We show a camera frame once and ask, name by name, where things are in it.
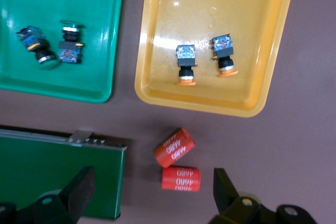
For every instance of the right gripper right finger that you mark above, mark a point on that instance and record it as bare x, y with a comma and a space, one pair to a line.
225, 192

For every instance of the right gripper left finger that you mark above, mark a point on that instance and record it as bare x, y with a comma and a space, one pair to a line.
80, 190

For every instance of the orange cylinder with white print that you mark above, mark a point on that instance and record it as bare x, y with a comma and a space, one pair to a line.
181, 179
174, 148

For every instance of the green conveyor belt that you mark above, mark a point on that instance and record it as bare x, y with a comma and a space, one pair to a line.
39, 161

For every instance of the green push button switch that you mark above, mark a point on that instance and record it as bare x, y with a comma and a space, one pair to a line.
69, 51
31, 39

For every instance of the yellow push button switch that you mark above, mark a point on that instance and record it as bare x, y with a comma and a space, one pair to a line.
186, 56
223, 47

